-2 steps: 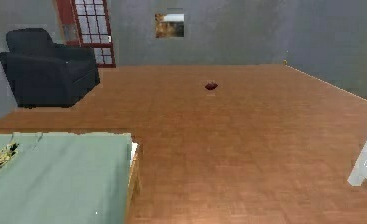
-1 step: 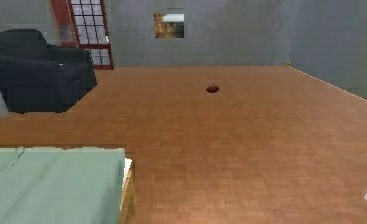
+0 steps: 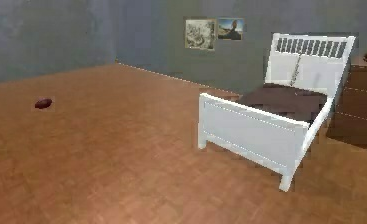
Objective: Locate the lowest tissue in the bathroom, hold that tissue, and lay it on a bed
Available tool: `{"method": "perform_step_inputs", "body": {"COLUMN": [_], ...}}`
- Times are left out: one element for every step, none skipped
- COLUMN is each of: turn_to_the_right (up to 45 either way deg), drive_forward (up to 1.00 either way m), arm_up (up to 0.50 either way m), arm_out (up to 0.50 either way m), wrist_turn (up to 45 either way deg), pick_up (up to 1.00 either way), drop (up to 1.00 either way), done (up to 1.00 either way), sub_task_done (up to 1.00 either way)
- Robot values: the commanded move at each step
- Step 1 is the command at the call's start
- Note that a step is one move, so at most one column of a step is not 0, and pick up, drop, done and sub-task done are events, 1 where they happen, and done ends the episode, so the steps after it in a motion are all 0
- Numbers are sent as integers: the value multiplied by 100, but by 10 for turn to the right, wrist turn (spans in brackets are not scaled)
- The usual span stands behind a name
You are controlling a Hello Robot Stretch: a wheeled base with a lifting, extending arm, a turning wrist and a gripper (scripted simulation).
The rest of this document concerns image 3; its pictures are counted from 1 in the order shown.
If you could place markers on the white bed with brown mattress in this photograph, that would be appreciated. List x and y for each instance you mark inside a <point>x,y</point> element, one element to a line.
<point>254,133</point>

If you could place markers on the dark red oval ball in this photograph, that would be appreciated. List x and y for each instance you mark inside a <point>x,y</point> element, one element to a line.
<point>43,103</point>

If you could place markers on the white pillow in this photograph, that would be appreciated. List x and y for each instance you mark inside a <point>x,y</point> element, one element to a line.
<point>304,71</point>

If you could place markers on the dark brown chest of drawers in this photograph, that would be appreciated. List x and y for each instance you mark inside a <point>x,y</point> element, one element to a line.
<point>356,106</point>

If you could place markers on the blue and brown framed picture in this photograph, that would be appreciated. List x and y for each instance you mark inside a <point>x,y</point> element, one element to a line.
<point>230,29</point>

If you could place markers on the grey sketch framed picture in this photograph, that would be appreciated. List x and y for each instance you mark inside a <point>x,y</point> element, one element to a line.
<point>200,34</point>

